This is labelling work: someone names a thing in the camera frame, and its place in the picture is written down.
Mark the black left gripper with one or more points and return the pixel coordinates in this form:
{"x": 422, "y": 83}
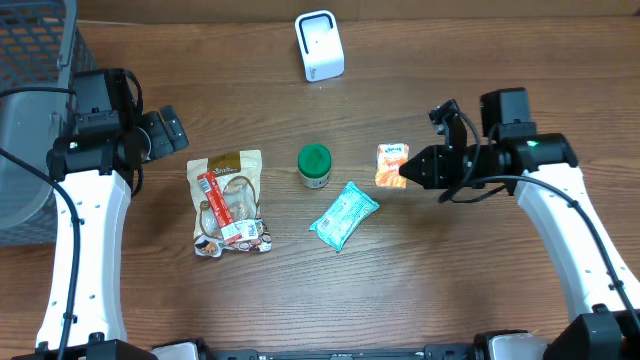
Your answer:
{"x": 161, "y": 142}

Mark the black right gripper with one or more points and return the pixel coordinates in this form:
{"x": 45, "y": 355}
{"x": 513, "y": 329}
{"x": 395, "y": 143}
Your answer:
{"x": 433, "y": 159}

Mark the orange small carton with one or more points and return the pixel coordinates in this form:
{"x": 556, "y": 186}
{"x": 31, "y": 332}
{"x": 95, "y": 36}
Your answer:
{"x": 389, "y": 158}

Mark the beige nut snack pouch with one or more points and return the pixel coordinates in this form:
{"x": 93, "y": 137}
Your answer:
{"x": 238, "y": 175}

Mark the teal snack packet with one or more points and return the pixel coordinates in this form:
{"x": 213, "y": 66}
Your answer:
{"x": 343, "y": 217}

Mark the red snack stick packet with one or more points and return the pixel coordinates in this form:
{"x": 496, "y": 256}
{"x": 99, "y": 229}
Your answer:
{"x": 229, "y": 230}

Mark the green lid jar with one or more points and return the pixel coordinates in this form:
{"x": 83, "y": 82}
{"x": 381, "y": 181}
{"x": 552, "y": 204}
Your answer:
{"x": 314, "y": 165}

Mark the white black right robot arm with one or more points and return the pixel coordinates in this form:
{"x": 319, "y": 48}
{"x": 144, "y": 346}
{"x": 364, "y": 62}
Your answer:
{"x": 542, "y": 173}

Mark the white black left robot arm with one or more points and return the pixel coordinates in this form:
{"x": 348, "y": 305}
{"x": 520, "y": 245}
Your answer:
{"x": 95, "y": 171}

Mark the white barcode scanner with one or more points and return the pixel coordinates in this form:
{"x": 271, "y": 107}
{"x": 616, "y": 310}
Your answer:
{"x": 320, "y": 45}

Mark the grey plastic mesh basket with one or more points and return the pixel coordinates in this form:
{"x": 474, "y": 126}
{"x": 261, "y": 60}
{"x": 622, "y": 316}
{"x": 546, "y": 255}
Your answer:
{"x": 41, "y": 51}

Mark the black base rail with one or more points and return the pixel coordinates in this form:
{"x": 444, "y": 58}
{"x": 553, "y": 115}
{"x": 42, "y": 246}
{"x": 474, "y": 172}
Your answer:
{"x": 320, "y": 355}

